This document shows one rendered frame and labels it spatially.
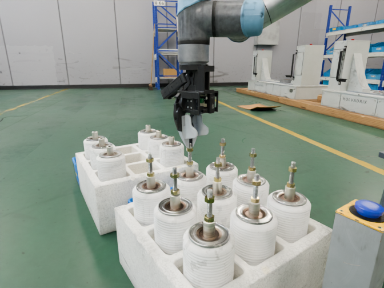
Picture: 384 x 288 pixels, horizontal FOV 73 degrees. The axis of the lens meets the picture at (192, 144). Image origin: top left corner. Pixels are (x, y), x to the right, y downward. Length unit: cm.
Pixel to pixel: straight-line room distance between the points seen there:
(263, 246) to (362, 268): 16
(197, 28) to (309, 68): 346
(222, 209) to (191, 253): 17
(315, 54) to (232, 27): 347
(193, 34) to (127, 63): 626
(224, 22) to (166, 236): 47
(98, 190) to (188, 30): 55
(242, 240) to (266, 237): 5
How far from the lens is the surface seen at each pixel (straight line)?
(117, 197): 92
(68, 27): 703
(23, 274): 92
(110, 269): 84
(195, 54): 62
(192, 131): 65
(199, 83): 62
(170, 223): 55
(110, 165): 90
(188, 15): 63
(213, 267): 49
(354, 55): 346
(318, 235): 68
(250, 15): 62
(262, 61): 520
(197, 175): 73
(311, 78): 406
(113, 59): 687
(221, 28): 62
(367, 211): 50
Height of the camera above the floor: 55
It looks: 17 degrees down
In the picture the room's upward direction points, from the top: straight up
